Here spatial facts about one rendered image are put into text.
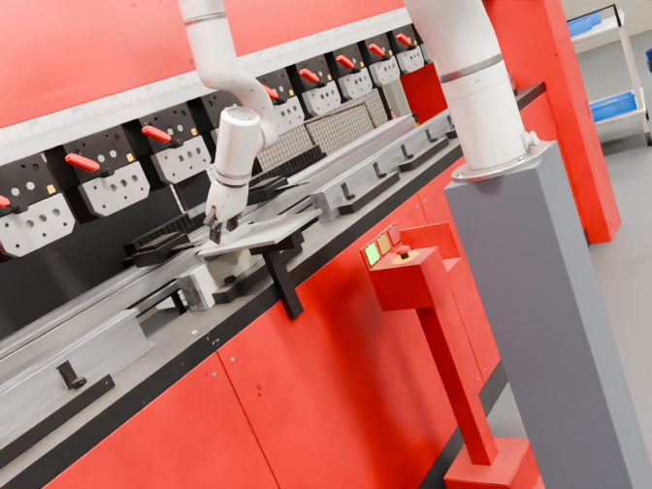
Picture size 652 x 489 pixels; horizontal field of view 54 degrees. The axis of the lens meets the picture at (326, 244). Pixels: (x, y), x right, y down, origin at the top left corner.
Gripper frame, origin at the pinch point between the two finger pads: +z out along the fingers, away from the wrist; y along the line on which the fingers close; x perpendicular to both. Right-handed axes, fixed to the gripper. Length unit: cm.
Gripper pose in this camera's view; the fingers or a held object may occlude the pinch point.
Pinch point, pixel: (223, 231)
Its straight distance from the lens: 157.9
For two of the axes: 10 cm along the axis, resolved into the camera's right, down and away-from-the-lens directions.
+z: -2.1, 7.8, 5.9
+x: 8.1, 4.8, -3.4
